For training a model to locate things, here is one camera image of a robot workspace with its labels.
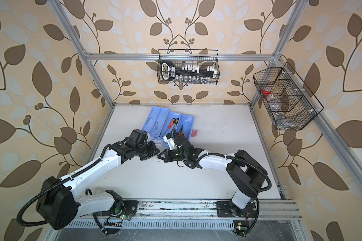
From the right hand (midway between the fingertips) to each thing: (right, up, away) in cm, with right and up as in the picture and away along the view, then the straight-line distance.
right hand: (157, 157), depth 79 cm
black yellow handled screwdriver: (+8, +18, +20) cm, 29 cm away
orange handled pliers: (+11, +12, +27) cm, 32 cm away
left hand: (+2, +4, +2) cm, 5 cm away
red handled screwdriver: (+5, +18, +20) cm, 27 cm away
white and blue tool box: (-1, +19, +17) cm, 26 cm away
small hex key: (-4, +18, +17) cm, 25 cm away
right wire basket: (+68, +31, -2) cm, 75 cm away
